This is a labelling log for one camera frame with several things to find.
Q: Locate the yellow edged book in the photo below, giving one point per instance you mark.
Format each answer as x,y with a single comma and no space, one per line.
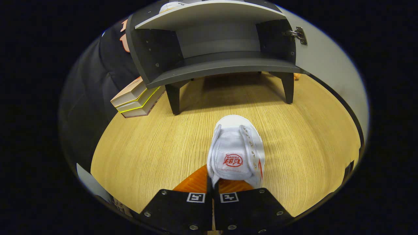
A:
140,101

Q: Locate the black backdrop cloth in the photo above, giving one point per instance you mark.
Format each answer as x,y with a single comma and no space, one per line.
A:
91,88

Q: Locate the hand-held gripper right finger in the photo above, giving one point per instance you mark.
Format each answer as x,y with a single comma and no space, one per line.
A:
248,209

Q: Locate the white canvas shoe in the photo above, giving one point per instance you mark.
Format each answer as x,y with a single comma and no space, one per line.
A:
171,6
233,143

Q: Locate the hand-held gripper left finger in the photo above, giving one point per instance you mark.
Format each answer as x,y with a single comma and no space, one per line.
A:
176,209

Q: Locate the small orange object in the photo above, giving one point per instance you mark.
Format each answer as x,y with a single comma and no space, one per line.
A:
297,76

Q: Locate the dark grey shoe cabinet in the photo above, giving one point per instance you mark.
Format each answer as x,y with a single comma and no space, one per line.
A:
215,65

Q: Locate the metal door hinge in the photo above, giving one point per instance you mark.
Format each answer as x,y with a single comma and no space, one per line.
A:
298,34

